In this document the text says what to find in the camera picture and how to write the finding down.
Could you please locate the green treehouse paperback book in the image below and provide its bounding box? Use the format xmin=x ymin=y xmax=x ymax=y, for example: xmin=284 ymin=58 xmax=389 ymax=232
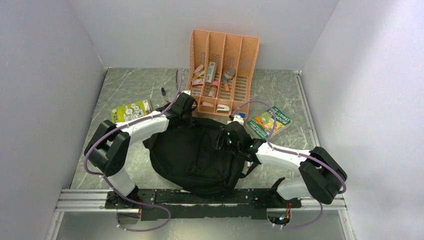
xmin=245 ymin=105 xmax=292 ymax=140

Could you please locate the black student backpack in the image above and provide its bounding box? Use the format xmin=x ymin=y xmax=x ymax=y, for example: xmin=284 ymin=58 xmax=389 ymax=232
xmin=143 ymin=117 xmax=252 ymax=196

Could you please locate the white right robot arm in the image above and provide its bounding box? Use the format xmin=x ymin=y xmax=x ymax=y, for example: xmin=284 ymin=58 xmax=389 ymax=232
xmin=215 ymin=121 xmax=348 ymax=207

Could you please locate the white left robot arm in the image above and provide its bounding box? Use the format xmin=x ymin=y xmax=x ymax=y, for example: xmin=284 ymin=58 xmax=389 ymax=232
xmin=84 ymin=91 xmax=198 ymax=208

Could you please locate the pink eraser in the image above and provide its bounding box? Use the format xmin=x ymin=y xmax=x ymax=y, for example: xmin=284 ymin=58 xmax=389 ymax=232
xmin=201 ymin=101 xmax=215 ymax=107

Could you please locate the white stapler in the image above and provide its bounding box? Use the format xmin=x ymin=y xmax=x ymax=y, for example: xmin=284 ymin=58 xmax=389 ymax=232
xmin=215 ymin=104 xmax=231 ymax=114

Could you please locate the white red staples box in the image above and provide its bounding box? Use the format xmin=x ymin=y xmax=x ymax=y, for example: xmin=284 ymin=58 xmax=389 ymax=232
xmin=191 ymin=78 xmax=205 ymax=88

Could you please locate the pink bottle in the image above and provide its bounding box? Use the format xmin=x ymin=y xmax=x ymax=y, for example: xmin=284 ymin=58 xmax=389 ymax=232
xmin=206 ymin=81 xmax=219 ymax=98

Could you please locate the tall white green box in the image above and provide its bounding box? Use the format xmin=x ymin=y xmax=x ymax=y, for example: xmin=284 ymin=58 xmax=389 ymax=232
xmin=205 ymin=61 xmax=216 ymax=83

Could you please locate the orange plastic desk organizer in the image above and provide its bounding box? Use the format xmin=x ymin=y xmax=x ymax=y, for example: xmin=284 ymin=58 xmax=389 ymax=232
xmin=186 ymin=29 xmax=260 ymax=120

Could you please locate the grey tape roll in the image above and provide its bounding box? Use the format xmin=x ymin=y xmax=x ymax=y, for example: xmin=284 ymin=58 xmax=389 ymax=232
xmin=222 ymin=67 xmax=236 ymax=80

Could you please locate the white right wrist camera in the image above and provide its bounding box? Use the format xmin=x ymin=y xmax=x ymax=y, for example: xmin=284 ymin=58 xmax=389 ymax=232
xmin=231 ymin=114 xmax=244 ymax=125

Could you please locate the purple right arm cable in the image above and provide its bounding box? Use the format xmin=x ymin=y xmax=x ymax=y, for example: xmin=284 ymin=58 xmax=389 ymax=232
xmin=231 ymin=99 xmax=347 ymax=230

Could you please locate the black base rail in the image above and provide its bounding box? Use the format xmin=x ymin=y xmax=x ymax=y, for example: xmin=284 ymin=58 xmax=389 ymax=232
xmin=104 ymin=188 xmax=302 ymax=221

